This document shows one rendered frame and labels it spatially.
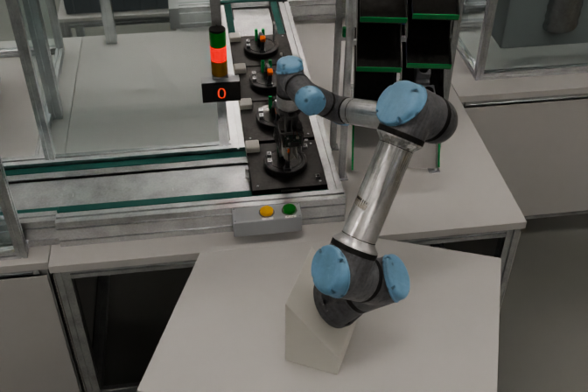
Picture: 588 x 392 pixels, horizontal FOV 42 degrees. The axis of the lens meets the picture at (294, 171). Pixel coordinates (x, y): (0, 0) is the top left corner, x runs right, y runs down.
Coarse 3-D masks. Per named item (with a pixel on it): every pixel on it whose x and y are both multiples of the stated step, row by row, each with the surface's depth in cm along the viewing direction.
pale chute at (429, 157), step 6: (426, 144) 247; (432, 144) 247; (438, 144) 243; (420, 150) 247; (426, 150) 247; (432, 150) 246; (438, 150) 242; (414, 156) 246; (420, 156) 246; (426, 156) 246; (432, 156) 246; (438, 156) 242; (414, 162) 246; (420, 162) 246; (426, 162) 246; (432, 162) 246; (438, 162) 242; (432, 168) 246
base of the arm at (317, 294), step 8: (320, 296) 196; (328, 296) 195; (320, 304) 196; (328, 304) 195; (336, 304) 194; (344, 304) 193; (352, 304) 192; (320, 312) 196; (328, 312) 195; (336, 312) 195; (344, 312) 194; (352, 312) 194; (360, 312) 194; (328, 320) 196; (336, 320) 196; (344, 320) 196; (352, 320) 200
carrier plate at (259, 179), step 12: (264, 144) 258; (276, 144) 258; (312, 144) 259; (252, 156) 254; (312, 156) 254; (252, 168) 248; (264, 168) 249; (312, 168) 249; (252, 180) 244; (264, 180) 244; (276, 180) 244; (288, 180) 244; (300, 180) 244; (312, 180) 244; (324, 180) 244; (252, 192) 240; (264, 192) 241; (276, 192) 242
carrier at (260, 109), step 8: (240, 104) 274; (248, 104) 274; (256, 104) 277; (264, 104) 277; (272, 104) 274; (240, 112) 275; (248, 112) 273; (256, 112) 270; (264, 112) 270; (272, 112) 267; (248, 120) 269; (256, 120) 267; (264, 120) 266; (272, 120) 266; (304, 120) 270; (248, 128) 266; (256, 128) 266; (264, 128) 265; (272, 128) 264; (304, 128) 266; (248, 136) 262; (256, 136) 262; (264, 136) 262; (272, 136) 262; (304, 136) 262; (312, 136) 262
